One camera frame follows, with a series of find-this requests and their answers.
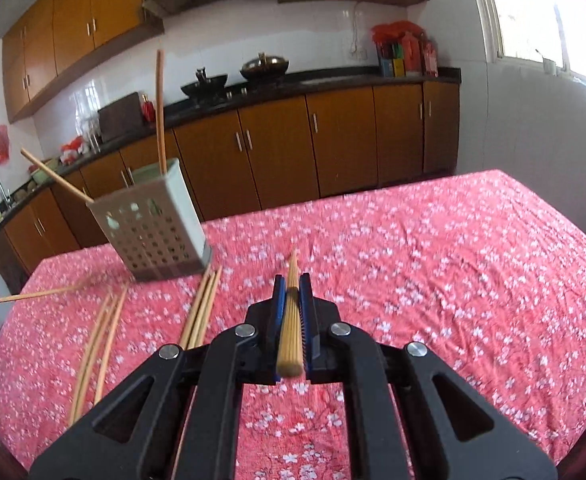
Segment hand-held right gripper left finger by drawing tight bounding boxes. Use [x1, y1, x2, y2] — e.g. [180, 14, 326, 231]
[28, 275, 287, 480]

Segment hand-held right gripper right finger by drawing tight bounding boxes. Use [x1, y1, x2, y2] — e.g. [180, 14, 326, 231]
[299, 273, 558, 480]

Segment pale green perforated utensil holder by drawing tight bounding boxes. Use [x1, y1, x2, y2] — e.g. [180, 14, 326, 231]
[89, 157, 212, 282]

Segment red floral tablecloth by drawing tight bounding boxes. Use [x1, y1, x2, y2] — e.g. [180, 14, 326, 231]
[0, 169, 586, 480]

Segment green bowl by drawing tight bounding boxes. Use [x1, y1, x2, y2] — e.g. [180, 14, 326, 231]
[30, 159, 60, 184]

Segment red and white packets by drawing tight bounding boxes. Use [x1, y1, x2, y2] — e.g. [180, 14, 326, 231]
[60, 136, 88, 165]

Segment wooden lower cabinets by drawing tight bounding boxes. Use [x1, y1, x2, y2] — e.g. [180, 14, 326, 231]
[0, 80, 462, 292]

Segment wooden cabinets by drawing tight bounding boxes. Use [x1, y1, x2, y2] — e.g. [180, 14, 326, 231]
[2, 0, 430, 124]
[0, 80, 462, 292]

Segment dark wooden cutting board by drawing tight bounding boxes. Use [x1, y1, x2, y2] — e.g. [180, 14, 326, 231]
[96, 91, 145, 144]

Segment gas stove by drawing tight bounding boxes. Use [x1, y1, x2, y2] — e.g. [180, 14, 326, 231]
[180, 77, 296, 105]

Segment dark stone countertop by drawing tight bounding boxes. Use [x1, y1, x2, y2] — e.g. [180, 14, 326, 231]
[0, 67, 462, 242]

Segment black wok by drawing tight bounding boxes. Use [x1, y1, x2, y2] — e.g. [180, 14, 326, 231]
[180, 67, 229, 99]

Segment pot with metal lid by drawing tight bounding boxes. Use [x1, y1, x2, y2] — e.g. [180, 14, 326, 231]
[239, 52, 291, 81]

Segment colourful striped box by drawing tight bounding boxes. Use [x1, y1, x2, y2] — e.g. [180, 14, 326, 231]
[376, 42, 407, 79]

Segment orange carton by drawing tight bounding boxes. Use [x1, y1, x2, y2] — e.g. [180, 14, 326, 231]
[400, 32, 424, 77]

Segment red gift box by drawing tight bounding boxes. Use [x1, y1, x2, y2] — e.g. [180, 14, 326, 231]
[420, 39, 440, 79]

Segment wooden upper cabinets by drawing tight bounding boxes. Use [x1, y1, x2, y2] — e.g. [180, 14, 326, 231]
[2, 0, 430, 124]

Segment large bright window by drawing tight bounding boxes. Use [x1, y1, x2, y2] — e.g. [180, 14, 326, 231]
[465, 0, 586, 111]

